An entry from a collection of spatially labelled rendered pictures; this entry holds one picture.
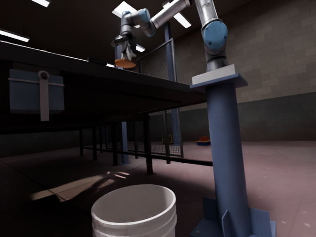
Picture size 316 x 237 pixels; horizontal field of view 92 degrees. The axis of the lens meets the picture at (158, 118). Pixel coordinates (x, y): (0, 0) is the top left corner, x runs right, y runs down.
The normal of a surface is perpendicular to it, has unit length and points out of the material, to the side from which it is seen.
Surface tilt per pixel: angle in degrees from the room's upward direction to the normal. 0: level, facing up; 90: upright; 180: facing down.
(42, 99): 90
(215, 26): 98
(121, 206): 87
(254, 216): 90
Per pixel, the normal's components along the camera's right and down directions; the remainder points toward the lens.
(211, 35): -0.30, 0.10
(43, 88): 0.68, -0.10
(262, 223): -0.63, 0.00
